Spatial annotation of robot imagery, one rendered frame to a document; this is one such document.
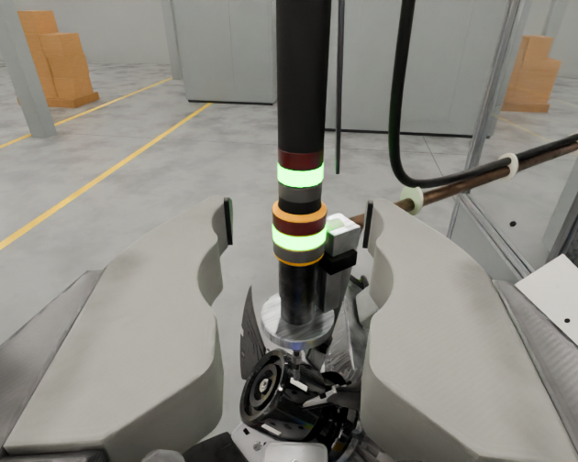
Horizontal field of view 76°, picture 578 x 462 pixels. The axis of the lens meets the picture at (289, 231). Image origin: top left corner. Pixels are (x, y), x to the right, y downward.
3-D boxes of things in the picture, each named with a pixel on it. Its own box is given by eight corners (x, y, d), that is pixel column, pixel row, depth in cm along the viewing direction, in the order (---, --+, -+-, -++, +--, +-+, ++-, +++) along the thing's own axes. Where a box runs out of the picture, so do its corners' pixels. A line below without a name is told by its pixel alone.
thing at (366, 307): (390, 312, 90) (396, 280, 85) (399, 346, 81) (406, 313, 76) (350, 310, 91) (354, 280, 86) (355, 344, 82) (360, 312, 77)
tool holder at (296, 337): (321, 282, 41) (326, 203, 36) (364, 322, 36) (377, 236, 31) (248, 313, 37) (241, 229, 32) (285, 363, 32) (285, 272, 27)
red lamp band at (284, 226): (305, 204, 33) (306, 192, 32) (337, 226, 29) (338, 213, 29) (262, 218, 31) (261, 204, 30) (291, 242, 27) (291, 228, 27)
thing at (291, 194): (305, 181, 31) (305, 167, 30) (330, 196, 28) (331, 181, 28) (270, 191, 29) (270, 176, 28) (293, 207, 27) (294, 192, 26)
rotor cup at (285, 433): (338, 357, 66) (282, 321, 62) (367, 422, 52) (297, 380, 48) (287, 414, 68) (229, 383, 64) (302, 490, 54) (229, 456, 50)
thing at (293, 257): (305, 230, 34) (305, 218, 33) (335, 253, 31) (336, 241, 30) (263, 244, 32) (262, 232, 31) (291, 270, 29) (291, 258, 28)
